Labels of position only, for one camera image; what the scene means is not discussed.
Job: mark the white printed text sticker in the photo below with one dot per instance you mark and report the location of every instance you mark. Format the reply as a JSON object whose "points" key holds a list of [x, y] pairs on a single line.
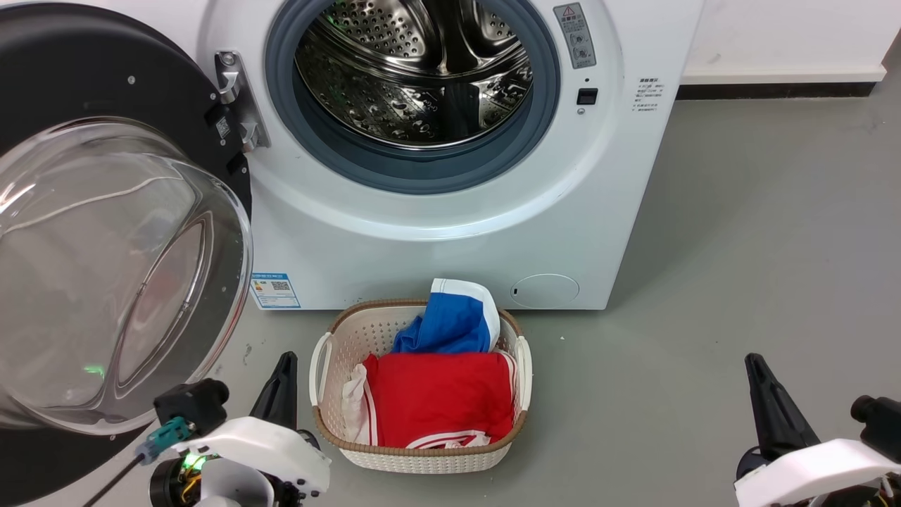
{"points": [[646, 95]]}

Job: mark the white front-load washing machine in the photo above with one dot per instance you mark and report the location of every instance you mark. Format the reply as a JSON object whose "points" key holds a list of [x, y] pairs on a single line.
{"points": [[457, 246]]}

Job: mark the blue and white garment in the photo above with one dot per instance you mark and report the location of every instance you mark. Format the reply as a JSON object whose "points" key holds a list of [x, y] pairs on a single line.
{"points": [[443, 324]]}

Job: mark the black round glass washer door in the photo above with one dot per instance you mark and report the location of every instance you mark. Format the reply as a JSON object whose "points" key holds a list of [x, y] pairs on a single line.
{"points": [[70, 77]]}

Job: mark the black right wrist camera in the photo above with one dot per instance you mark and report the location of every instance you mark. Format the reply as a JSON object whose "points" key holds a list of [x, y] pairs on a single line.
{"points": [[880, 419]]}

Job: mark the red and white garment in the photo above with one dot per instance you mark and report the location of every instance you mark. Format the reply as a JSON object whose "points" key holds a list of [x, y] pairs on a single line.
{"points": [[436, 398]]}

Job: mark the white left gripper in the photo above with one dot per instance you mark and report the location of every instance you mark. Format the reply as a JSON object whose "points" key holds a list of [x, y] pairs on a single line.
{"points": [[260, 451]]}

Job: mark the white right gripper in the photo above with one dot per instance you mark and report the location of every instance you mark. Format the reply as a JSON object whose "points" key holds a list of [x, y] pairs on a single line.
{"points": [[823, 472]]}

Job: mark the round white filter cover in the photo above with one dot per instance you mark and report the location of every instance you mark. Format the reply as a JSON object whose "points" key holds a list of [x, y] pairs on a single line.
{"points": [[545, 291]]}

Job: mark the blue energy label sticker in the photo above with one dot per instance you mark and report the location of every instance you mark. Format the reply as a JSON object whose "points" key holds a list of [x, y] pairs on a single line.
{"points": [[276, 291]]}

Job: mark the black door latch socket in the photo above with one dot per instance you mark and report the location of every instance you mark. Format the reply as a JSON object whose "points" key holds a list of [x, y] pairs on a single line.
{"points": [[587, 96]]}

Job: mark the grey warning sticker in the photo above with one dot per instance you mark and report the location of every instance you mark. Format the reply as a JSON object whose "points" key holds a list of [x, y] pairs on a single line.
{"points": [[575, 35]]}

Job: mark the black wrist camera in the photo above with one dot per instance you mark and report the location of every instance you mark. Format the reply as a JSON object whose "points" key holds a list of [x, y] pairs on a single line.
{"points": [[880, 419], [193, 405]]}

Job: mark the white plastic laundry basket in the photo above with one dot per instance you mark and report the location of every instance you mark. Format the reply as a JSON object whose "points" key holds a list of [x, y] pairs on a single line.
{"points": [[422, 458]]}

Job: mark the grey metal door hinge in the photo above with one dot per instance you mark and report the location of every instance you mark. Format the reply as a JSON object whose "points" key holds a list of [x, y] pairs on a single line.
{"points": [[236, 91]]}

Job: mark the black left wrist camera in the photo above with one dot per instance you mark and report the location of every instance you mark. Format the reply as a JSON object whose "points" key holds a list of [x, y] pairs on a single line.
{"points": [[193, 405]]}

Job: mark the black skirting strip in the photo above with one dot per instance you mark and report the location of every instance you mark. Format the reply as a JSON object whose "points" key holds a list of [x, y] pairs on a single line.
{"points": [[774, 90]]}

